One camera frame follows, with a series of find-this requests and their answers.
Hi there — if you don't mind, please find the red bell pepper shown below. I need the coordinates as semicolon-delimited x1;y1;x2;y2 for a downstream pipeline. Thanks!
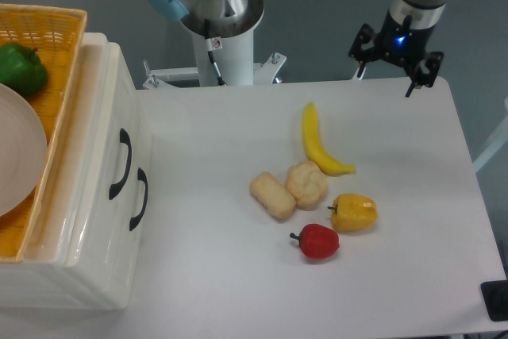
289;223;340;260

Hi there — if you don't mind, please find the green bell pepper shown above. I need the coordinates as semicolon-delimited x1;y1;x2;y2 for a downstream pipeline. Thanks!
1;42;48;98

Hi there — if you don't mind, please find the orange woven basket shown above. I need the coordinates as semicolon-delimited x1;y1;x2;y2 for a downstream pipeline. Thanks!
1;3;87;264

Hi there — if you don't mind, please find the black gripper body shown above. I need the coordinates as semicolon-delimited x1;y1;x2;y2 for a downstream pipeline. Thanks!
375;17;431;71

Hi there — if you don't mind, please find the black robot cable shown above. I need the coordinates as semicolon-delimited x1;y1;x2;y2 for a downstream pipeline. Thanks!
202;17;228;87

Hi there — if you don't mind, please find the beige plate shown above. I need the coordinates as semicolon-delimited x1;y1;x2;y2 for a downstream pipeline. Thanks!
1;85;47;215

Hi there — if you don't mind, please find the white drawer cabinet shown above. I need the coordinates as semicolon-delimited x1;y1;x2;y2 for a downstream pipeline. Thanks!
0;32;154;311

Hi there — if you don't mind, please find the black lower drawer handle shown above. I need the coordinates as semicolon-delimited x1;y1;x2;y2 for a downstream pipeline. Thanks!
129;168;149;232

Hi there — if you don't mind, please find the black top drawer handle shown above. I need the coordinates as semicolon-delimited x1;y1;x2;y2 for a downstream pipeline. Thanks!
109;128;133;200

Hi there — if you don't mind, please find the black drawer handle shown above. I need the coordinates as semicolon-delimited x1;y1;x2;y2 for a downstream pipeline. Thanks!
109;128;133;200
129;168;149;232

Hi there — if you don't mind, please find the round bread bun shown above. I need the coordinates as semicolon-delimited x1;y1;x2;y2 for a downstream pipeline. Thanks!
285;161;328;210

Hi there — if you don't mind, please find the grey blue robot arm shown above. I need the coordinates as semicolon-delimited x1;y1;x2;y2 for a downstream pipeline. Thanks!
147;0;448;89

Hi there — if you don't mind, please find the white drawer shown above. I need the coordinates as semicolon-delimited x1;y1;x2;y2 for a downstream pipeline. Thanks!
63;43;152;310

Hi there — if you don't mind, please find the yellow bell pepper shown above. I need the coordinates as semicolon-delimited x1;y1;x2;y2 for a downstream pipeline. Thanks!
327;193;378;232

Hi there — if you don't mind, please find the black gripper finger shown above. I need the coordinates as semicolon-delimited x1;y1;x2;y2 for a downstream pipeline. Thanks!
403;51;444;98
348;24;381;79

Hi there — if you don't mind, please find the white table frame leg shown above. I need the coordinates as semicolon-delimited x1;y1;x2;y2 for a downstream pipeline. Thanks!
472;98;507;173

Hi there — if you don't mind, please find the yellow banana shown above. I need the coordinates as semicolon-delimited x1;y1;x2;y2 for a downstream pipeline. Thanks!
301;102;356;176

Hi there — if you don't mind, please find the oblong bread roll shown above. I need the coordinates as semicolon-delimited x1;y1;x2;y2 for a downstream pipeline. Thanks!
249;171;296;221

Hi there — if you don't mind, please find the black device at edge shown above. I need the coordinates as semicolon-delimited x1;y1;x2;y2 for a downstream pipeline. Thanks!
480;280;508;322

